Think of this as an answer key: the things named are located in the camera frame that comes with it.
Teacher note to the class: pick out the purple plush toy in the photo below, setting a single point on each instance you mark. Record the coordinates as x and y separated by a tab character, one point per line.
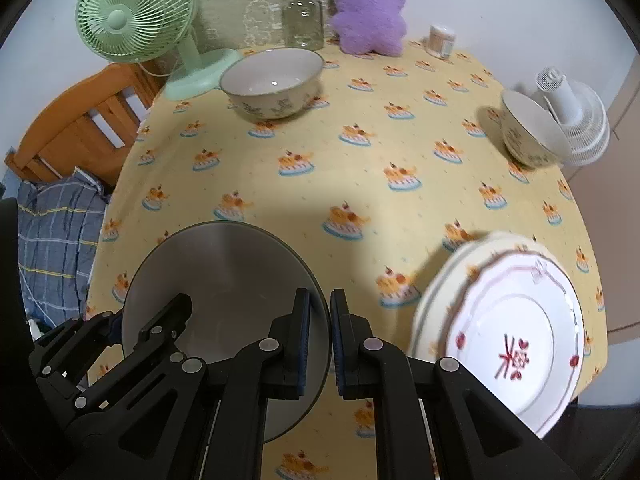
365	26

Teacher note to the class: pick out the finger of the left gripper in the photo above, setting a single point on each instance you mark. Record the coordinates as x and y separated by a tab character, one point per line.
146	391
64	355

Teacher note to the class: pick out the green desk fan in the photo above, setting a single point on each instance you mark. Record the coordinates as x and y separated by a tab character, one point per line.
138	31

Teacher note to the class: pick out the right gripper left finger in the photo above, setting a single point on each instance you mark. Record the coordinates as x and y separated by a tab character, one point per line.
273	368

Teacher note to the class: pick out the large yellow floral plate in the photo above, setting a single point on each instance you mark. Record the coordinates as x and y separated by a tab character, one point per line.
438	304

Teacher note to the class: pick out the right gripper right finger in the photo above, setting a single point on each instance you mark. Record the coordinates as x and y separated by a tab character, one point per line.
432	420

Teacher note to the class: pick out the white clip fan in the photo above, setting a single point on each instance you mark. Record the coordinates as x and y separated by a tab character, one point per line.
580	113

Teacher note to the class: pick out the floral ceramic bowl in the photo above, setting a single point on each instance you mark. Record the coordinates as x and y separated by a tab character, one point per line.
239	278
275	83
530	133

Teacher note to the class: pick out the yellow patterned tablecloth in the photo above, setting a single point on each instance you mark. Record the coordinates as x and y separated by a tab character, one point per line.
395	162

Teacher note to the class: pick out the cotton swab container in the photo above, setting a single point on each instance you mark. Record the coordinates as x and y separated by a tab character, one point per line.
440	41

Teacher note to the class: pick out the grey plaid pillow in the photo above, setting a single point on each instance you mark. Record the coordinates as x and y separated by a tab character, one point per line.
59	226

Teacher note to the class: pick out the glass jar dark lid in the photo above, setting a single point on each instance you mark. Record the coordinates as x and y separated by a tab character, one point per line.
302	24

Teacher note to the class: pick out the red pattern white plate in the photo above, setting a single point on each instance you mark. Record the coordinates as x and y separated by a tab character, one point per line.
519	330

